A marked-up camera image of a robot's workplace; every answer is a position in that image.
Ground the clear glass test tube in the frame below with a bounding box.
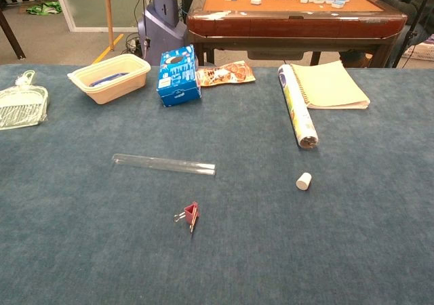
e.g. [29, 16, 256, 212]
[112, 153, 216, 177]

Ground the white rubber stopper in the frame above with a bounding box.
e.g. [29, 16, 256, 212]
[296, 172, 313, 191]

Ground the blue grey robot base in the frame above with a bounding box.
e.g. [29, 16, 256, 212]
[137, 0, 188, 57]

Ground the rolled printed paper tube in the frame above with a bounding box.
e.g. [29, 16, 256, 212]
[277, 64, 319, 150]

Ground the orange snack bag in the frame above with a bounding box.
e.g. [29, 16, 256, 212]
[195, 60, 256, 88]

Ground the blue cookie box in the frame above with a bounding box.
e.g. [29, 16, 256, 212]
[156, 44, 202, 108]

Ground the red binder clip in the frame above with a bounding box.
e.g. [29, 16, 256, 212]
[173, 201, 200, 234]

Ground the blue felt table cover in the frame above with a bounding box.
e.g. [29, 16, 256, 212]
[0, 63, 434, 305]

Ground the beige plastic container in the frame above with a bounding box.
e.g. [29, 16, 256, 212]
[67, 54, 152, 105]

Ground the blue snack packet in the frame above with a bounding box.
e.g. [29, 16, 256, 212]
[90, 72, 130, 87]

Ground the yellow spiral notebook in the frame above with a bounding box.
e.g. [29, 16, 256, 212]
[290, 60, 371, 110]

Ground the brown mahjong table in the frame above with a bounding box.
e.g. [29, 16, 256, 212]
[186, 0, 408, 69]

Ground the wooden pole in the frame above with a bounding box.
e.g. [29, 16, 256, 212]
[103, 0, 115, 52]

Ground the green dustpan brush set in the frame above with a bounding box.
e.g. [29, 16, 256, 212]
[0, 69, 50, 131]

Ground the black tripod stand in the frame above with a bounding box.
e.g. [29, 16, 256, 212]
[395, 0, 434, 68]

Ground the green bag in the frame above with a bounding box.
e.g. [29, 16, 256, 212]
[26, 1, 63, 16]

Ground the white plastic basket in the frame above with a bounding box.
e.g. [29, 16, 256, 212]
[401, 42, 434, 62]

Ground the dark furniture leg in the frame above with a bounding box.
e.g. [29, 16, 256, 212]
[0, 8, 26, 61]

